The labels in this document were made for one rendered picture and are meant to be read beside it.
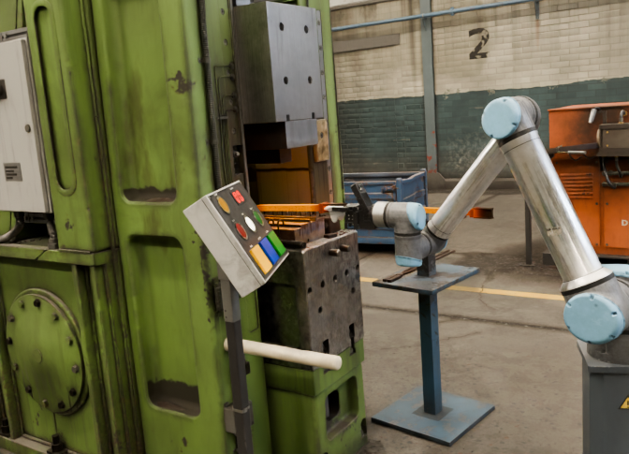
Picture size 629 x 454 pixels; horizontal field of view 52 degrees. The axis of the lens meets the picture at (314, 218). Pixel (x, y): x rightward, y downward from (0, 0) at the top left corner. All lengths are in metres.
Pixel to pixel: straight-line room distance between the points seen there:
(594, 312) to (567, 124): 3.70
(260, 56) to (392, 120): 8.34
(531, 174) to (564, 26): 7.79
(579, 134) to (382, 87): 5.58
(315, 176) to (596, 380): 1.30
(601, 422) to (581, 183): 3.49
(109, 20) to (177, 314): 1.06
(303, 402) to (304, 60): 1.25
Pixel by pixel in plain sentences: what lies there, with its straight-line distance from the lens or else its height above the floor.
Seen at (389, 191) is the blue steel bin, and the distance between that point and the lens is 6.02.
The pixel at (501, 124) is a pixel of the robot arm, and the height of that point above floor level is 1.32.
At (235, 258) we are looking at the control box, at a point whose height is 1.03.
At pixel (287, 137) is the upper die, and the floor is 1.31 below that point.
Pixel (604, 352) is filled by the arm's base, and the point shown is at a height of 0.62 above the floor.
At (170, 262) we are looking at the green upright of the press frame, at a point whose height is 0.90.
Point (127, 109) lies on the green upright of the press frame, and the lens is 2.44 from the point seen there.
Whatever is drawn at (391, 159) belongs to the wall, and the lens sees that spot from 10.61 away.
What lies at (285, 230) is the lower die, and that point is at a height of 0.98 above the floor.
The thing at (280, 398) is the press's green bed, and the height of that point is 0.33.
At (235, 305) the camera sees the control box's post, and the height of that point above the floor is 0.85.
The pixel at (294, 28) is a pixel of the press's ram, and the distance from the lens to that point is 2.39.
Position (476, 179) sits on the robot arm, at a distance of 2.18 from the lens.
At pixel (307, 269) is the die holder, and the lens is 2.31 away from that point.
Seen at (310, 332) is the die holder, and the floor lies 0.61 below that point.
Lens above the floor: 1.40
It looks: 10 degrees down
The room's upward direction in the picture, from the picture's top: 4 degrees counter-clockwise
